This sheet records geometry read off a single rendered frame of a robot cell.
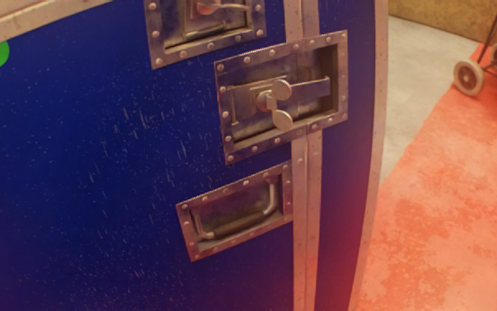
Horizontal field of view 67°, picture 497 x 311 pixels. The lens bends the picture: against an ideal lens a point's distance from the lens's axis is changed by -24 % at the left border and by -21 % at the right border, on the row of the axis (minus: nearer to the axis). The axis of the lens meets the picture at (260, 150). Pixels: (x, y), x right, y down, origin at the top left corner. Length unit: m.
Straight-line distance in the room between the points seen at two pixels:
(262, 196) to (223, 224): 0.06
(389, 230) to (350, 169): 0.82
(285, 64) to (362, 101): 0.13
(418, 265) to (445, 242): 0.14
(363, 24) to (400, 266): 0.92
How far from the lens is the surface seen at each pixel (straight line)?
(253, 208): 0.61
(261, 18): 0.48
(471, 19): 3.26
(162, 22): 0.45
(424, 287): 1.32
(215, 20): 0.47
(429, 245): 1.44
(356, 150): 0.65
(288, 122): 0.51
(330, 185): 0.65
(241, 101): 0.52
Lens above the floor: 1.02
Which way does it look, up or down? 34 degrees down
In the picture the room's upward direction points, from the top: 5 degrees counter-clockwise
